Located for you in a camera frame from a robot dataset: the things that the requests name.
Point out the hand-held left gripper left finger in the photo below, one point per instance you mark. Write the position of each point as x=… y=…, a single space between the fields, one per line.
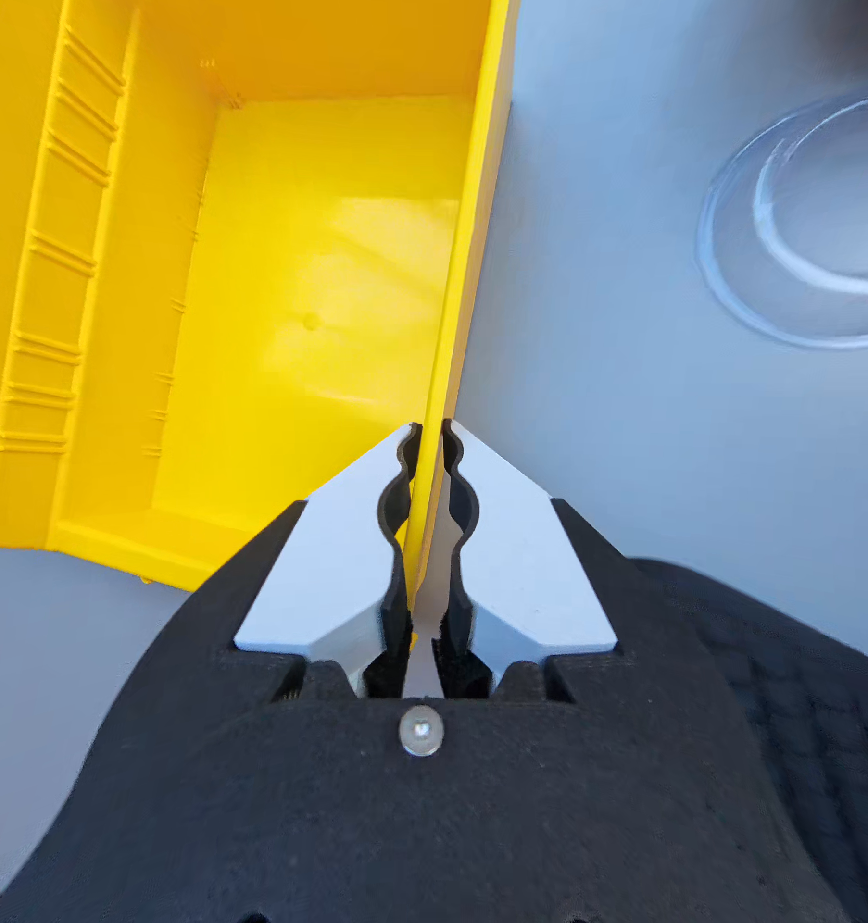
x=318 y=577

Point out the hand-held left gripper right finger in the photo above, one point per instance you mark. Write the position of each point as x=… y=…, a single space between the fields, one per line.
x=527 y=577

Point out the yellow plastic bin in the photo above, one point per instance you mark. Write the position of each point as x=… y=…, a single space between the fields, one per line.
x=318 y=288

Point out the clear plastic ball stand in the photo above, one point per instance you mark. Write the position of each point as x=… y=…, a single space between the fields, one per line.
x=737 y=288

